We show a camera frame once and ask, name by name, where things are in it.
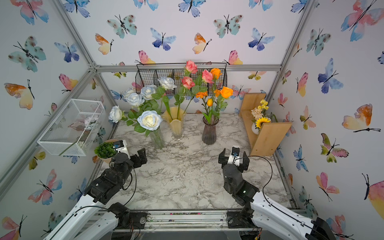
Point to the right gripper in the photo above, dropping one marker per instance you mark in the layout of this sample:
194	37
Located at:
223	159

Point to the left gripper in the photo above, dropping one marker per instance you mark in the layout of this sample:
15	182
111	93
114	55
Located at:
142	156

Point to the orange yellow tulip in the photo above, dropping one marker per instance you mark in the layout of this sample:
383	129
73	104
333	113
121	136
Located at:
211	118

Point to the orange rose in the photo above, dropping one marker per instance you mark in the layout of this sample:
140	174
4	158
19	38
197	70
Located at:
216	73
226	94

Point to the orange marigold flower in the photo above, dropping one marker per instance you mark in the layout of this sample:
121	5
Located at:
201	94

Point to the pink rose tall stem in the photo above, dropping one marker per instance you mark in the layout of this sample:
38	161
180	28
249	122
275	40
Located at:
190	68

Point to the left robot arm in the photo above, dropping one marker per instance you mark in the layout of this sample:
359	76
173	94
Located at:
90	219

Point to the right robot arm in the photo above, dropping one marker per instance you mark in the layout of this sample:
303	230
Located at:
261	211

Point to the clear glass vase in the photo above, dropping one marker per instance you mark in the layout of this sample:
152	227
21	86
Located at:
157	139

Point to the purple ribbed glass vase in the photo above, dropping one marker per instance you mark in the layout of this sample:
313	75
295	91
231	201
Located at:
209	136

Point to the green succulent in pink pot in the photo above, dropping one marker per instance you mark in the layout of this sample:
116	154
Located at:
106	151

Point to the yellow ruffled glass vase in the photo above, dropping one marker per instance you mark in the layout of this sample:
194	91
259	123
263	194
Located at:
176	122

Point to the sunflower bouquet in white vase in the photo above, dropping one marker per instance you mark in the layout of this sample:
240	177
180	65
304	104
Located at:
260	117

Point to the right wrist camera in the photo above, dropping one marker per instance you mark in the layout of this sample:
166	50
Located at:
234	158

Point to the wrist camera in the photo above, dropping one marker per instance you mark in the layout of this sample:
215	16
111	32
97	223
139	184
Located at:
121	147
234	158

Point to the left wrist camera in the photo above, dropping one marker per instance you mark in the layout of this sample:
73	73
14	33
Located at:
121	147

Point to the wooden wall shelf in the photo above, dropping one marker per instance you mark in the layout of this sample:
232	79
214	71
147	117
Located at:
266	142

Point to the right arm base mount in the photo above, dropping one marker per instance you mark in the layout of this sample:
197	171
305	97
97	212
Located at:
240	219

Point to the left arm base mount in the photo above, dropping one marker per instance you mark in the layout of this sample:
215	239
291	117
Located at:
128	219

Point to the aluminium front rail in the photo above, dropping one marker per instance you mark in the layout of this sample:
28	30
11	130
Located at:
168	221

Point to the white mesh wall box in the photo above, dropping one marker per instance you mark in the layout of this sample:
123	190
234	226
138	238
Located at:
74	128

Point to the black wire wall basket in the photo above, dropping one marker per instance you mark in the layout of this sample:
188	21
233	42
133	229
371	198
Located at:
149	74

